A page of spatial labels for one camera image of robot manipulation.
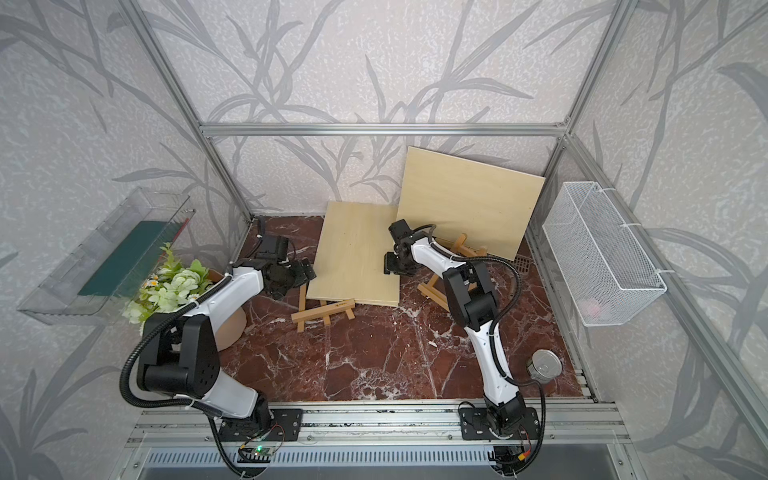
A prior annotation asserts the clear plastic wall tray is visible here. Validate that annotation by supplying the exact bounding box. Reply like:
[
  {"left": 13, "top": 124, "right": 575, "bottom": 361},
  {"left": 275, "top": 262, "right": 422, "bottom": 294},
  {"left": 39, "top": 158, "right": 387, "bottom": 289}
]
[{"left": 18, "top": 187, "right": 195, "bottom": 326}]

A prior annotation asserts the round metal tin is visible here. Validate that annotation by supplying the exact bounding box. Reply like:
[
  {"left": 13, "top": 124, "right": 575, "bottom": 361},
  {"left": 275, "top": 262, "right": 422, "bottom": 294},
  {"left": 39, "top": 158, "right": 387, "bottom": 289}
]
[{"left": 526, "top": 349, "right": 563, "bottom": 385}]

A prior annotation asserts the aluminium front rail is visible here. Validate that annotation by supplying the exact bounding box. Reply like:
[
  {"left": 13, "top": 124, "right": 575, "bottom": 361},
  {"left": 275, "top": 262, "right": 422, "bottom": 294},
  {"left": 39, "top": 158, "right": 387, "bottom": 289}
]
[{"left": 126, "top": 398, "right": 631, "bottom": 448}]

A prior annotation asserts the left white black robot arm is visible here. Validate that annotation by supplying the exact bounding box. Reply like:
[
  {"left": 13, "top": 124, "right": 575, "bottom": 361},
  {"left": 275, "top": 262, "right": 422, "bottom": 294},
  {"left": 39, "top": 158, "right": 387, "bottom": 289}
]
[{"left": 119, "top": 235, "right": 316, "bottom": 429}]

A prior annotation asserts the light plywood board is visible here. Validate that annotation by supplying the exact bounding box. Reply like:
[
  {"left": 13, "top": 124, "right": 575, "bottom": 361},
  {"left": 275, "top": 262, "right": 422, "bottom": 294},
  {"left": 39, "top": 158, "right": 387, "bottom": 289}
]
[
  {"left": 397, "top": 147, "right": 545, "bottom": 258},
  {"left": 307, "top": 201, "right": 400, "bottom": 307}
]

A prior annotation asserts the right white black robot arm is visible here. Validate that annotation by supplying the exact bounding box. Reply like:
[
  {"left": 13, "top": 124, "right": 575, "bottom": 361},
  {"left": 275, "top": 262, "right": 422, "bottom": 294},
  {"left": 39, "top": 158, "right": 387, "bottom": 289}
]
[{"left": 384, "top": 220, "right": 546, "bottom": 437}]

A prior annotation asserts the brown plastic grid piece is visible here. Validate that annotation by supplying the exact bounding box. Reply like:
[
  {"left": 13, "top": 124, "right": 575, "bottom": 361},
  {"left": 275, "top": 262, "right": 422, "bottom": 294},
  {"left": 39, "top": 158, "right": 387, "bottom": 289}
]
[{"left": 513, "top": 255, "right": 534, "bottom": 275}]

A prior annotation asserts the wooden easel frame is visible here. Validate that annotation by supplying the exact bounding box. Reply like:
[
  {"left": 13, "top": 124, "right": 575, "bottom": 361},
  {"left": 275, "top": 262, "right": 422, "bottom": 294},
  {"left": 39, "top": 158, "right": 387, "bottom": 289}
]
[
  {"left": 291, "top": 284, "right": 356, "bottom": 333},
  {"left": 412, "top": 234, "right": 488, "bottom": 312}
]

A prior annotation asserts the white wire mesh basket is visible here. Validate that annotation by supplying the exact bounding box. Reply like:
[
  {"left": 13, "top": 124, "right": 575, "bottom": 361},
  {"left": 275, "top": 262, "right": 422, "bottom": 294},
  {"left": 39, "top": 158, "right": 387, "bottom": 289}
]
[{"left": 543, "top": 181, "right": 667, "bottom": 327}]

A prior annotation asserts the artificial flower bouquet in pot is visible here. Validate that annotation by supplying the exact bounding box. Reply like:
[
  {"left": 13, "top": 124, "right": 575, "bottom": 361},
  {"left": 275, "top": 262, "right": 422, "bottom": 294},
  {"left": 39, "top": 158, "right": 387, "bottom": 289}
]
[{"left": 121, "top": 243, "right": 224, "bottom": 332}]

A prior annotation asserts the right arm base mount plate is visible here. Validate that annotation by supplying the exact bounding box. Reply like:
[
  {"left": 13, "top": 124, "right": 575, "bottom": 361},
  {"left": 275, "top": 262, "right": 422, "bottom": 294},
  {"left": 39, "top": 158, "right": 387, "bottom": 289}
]
[{"left": 457, "top": 401, "right": 542, "bottom": 440}]

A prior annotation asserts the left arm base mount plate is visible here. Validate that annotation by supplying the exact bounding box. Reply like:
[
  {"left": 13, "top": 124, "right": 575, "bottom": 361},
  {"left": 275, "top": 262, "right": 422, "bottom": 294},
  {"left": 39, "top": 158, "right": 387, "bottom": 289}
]
[{"left": 217, "top": 408, "right": 304, "bottom": 443}]

